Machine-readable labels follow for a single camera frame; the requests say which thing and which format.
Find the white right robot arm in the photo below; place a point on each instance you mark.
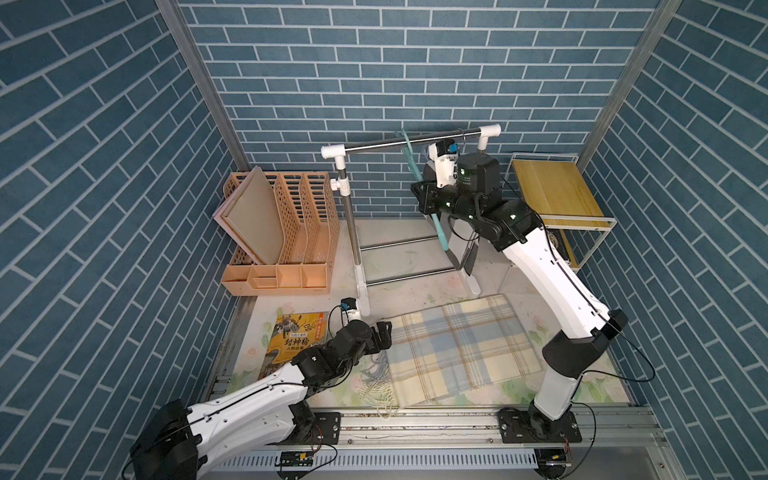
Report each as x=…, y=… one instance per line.
x=468, y=188

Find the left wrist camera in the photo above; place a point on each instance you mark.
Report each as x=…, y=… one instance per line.
x=350, y=310

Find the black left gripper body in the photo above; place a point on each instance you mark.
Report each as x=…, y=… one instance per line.
x=372, y=346

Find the orange plastic file organizer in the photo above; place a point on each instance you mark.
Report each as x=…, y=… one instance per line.
x=310, y=228

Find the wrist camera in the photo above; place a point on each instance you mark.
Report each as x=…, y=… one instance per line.
x=350, y=310
x=444, y=155

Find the floral table mat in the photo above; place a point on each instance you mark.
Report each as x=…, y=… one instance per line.
x=402, y=252

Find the yellow blue plaid scarf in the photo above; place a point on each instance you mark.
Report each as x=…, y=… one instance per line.
x=462, y=353

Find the yellow illustrated comic book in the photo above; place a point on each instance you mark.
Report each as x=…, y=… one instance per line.
x=292, y=333

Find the teal green clothes hanger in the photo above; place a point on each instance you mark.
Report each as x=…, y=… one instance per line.
x=423, y=191

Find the wood and wire shelf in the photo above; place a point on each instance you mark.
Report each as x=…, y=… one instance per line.
x=554, y=187

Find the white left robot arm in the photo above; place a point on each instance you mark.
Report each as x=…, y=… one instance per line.
x=185, y=442

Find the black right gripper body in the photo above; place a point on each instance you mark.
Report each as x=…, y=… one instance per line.
x=447, y=201

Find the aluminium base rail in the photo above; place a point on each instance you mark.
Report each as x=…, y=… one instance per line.
x=616, y=443

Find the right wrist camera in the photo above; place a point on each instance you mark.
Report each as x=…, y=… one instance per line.
x=444, y=155

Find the beige flat board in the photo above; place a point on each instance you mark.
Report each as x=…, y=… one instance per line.
x=250, y=217

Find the black grey checkered scarf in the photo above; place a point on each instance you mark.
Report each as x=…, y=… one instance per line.
x=470, y=254

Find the green circuit board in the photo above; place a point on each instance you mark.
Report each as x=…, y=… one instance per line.
x=295, y=459

